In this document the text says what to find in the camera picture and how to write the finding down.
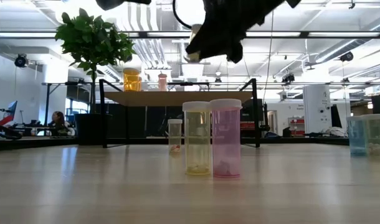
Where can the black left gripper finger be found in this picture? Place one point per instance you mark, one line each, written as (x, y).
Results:
(124, 3)

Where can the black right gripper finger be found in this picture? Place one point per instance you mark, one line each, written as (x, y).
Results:
(215, 43)

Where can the salmon pink medicine bottle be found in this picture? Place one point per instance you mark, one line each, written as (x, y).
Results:
(162, 82)

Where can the large orange medicine bottle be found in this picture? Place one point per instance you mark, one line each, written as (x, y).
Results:
(141, 84)
(131, 81)

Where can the blue medicine bottle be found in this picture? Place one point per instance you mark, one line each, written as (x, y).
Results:
(355, 137)

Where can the light green medicine bottle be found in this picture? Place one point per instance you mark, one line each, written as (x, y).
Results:
(377, 137)

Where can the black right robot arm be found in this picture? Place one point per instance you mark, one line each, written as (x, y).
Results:
(293, 2)

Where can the wooden shelf with black legs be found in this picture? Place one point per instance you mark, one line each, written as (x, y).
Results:
(177, 99)

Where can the green potted plant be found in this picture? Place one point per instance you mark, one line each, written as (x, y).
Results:
(93, 40)

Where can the black bar with light strips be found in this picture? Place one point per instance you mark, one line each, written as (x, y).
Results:
(304, 34)

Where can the black divider panel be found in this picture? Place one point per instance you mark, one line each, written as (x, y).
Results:
(137, 124)

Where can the white round column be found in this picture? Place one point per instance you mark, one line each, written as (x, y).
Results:
(317, 105)

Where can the person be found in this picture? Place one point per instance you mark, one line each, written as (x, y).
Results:
(58, 119)

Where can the white crumpled cloth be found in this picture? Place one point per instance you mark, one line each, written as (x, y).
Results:
(334, 132)

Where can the tilted computer monitor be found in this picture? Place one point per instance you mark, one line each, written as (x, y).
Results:
(13, 109)

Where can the red angled bar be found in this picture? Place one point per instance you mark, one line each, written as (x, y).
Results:
(4, 119)

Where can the round metal ceiling duct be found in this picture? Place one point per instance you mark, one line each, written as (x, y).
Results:
(197, 9)

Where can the black ceiling camera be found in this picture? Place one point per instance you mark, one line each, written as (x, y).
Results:
(288, 78)

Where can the black aluminium table frame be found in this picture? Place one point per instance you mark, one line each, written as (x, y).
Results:
(21, 143)

